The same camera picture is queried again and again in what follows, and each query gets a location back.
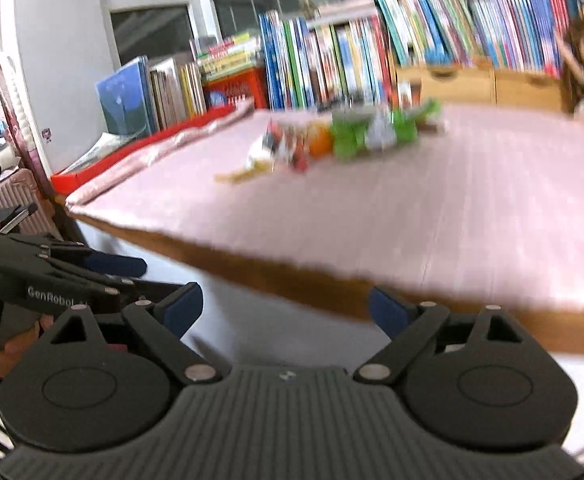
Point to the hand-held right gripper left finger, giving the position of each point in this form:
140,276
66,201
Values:
183,307

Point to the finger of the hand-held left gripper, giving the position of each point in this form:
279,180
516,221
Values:
147,291
117,266

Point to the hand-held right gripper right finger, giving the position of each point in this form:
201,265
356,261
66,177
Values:
388,310

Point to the clear wrapper with gold print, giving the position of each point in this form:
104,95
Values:
237,176

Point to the green plastic wrapper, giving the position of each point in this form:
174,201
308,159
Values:
347,135

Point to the person's left hand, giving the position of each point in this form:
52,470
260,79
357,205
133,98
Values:
12,355

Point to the pink suitcase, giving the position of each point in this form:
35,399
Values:
19,195

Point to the red cardboard box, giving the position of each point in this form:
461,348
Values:
64,182

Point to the pink striped table cloth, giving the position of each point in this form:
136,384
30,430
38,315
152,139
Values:
422,210

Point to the open magazine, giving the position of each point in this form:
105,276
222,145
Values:
97,152

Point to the folded pink satin cloth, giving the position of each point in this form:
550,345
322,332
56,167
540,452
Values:
172,145

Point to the large blue picture book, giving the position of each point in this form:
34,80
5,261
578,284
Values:
122,100

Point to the brown white wrapper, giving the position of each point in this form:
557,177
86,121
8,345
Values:
259,152

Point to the row of beige thin books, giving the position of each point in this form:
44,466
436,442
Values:
177,90

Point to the orange blue snack wrapper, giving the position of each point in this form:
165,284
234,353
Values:
297,145

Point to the red plastic crate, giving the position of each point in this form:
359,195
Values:
237,87

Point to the stack of flat-lying books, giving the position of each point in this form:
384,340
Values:
227,57

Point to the wooden drawer organizer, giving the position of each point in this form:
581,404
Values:
472,85

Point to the row of tall colourful books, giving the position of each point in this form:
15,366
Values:
322,60

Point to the row of small paperback books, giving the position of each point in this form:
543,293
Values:
497,25

